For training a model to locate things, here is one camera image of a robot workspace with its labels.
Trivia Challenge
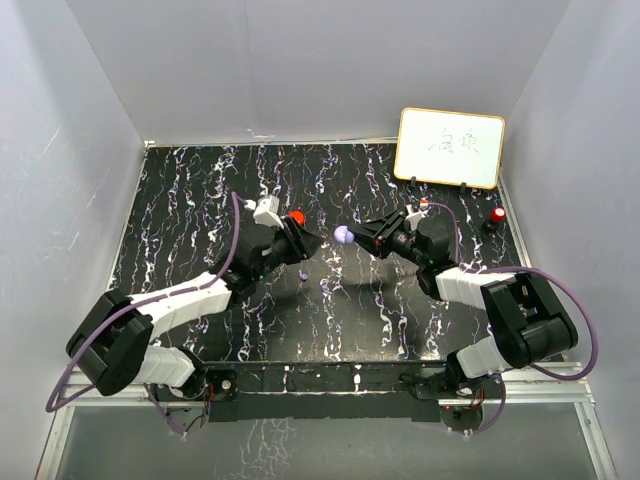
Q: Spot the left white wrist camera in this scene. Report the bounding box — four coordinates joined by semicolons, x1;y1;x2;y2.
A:
244;195;283;229

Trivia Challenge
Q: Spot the purple round earbud case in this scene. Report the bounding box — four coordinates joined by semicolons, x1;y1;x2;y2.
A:
333;225;355;245

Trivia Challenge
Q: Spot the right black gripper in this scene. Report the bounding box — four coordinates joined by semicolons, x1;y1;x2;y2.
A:
349;210;427;267

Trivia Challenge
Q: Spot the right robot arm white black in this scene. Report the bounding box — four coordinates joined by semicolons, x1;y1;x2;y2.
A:
347;211;578;397

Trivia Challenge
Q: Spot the small whiteboard with wooden frame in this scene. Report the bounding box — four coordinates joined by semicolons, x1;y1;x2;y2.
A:
393;107;506;190

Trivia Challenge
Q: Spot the red earbud charging case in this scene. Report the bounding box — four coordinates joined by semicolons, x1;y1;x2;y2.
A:
288;210;306;227

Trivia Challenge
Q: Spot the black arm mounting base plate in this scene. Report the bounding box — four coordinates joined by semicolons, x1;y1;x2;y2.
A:
150;360;505;427

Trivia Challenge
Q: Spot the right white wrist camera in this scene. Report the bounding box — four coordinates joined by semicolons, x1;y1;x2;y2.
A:
405;198;430;232

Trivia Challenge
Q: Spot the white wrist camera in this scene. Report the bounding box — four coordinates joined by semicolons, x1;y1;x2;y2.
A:
244;195;283;229
405;198;430;232

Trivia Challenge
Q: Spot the red emergency stop button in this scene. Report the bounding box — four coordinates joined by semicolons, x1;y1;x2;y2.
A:
483;206;506;234

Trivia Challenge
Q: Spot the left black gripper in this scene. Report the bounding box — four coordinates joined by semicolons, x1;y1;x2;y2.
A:
253;217;323;282

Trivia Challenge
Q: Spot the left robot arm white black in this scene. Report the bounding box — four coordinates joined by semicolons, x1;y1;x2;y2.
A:
66;217;322;399

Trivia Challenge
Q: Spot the aluminium frame rail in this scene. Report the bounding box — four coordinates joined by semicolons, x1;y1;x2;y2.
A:
38;362;616;479

